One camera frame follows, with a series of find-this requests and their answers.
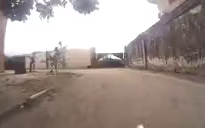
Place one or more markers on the dark metal gate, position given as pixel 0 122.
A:
pixel 110 60

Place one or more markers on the brown dirt road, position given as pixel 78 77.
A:
pixel 123 100

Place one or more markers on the small tree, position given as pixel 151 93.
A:
pixel 56 56

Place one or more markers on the pale kerb piece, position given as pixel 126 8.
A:
pixel 40 93

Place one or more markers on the person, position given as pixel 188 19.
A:
pixel 31 64

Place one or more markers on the robot's own part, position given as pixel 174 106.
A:
pixel 140 126

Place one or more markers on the dark box structure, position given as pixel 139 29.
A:
pixel 16 64

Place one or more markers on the bare earth verge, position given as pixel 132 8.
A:
pixel 13 90

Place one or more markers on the tree foliage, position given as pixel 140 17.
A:
pixel 20 8

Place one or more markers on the pale wall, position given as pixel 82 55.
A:
pixel 77 58

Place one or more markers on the weathered grey wall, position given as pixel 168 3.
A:
pixel 176 43

